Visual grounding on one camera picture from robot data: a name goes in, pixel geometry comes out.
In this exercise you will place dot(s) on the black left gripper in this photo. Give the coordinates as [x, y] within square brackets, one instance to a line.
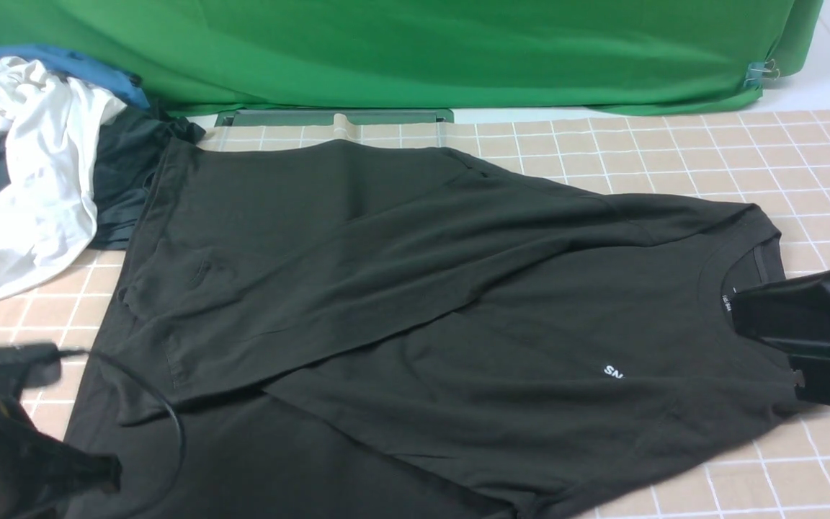
[38, 473]

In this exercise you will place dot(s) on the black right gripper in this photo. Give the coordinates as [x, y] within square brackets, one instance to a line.
[792, 316]

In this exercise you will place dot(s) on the dark gray long-sleeved shirt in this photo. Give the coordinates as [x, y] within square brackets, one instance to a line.
[354, 332]

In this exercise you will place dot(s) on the blue garment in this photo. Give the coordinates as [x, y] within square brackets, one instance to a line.
[76, 65]

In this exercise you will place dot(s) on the white crumpled shirt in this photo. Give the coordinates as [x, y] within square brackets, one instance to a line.
[50, 127]

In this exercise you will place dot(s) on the green backdrop cloth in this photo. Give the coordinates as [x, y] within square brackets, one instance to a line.
[639, 58]

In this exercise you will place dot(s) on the dark teal garment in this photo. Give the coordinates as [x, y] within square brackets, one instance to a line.
[128, 154]

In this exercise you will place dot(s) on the beige checkered tablecloth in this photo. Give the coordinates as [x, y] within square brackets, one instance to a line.
[777, 160]

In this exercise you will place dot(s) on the blue binder clip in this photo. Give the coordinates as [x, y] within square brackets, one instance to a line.
[758, 73]

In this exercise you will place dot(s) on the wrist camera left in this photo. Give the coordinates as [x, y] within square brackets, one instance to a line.
[28, 366]

